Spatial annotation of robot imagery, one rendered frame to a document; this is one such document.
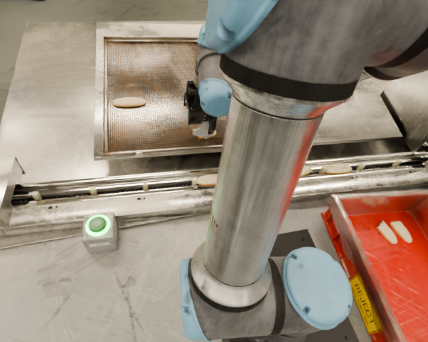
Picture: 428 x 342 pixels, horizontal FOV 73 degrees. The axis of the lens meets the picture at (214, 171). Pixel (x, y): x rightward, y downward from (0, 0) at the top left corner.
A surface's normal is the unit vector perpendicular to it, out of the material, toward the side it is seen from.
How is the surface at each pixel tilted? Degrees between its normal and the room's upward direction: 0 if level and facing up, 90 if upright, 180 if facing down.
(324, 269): 11
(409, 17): 90
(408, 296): 0
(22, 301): 0
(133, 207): 0
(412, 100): 90
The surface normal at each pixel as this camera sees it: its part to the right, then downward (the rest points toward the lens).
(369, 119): 0.15, -0.48
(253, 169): -0.36, 0.51
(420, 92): -0.97, 0.08
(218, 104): 0.06, 0.88
